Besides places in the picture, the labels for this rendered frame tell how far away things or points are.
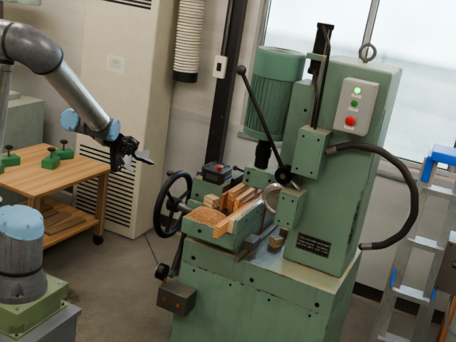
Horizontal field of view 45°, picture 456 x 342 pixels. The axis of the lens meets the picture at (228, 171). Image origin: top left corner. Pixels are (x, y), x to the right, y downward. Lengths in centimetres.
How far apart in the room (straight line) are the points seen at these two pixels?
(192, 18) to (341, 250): 187
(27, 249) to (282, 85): 98
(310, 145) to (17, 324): 107
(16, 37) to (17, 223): 56
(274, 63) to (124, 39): 170
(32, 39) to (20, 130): 227
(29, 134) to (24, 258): 231
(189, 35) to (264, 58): 149
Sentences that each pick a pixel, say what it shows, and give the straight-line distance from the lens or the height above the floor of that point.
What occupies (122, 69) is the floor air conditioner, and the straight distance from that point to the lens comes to 347.
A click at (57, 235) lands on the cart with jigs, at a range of 335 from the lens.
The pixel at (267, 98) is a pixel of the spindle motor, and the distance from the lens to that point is 192.
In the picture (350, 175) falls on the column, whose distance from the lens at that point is 185.
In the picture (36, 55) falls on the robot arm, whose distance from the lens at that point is 179.
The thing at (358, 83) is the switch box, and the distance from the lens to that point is 173.
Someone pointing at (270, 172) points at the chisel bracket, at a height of 107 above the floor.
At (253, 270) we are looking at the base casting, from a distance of 195.
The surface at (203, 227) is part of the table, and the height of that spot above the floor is 89.
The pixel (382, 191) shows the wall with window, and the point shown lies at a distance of 330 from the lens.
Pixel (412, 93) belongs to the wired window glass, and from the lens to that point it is 324.
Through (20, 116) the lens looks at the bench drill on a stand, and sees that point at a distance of 399.
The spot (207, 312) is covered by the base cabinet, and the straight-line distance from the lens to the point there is 212.
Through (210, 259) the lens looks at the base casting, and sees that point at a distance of 202.
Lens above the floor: 172
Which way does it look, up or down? 19 degrees down
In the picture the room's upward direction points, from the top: 9 degrees clockwise
